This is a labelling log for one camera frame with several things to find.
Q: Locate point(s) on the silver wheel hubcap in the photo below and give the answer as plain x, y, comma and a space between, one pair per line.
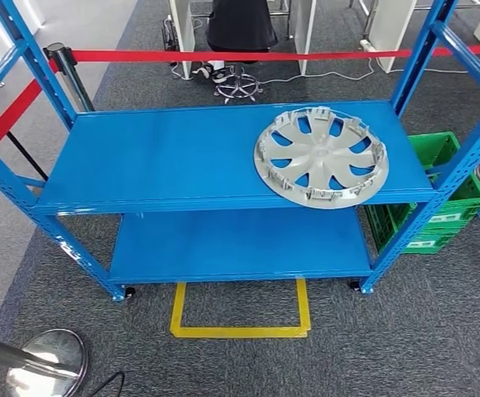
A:
320, 159

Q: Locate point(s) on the chrome base swivel stool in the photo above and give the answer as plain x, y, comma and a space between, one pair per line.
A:
238, 87

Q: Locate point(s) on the white power strip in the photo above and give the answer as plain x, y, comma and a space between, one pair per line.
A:
367, 46

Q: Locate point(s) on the person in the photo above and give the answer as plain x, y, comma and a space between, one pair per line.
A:
240, 24

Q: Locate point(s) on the black power strip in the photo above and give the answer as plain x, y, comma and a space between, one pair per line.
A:
168, 33

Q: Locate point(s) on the black thin stanchion post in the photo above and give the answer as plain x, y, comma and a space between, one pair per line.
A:
16, 143

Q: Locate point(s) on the green plastic crate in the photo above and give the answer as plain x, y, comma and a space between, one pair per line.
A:
388, 230
468, 192

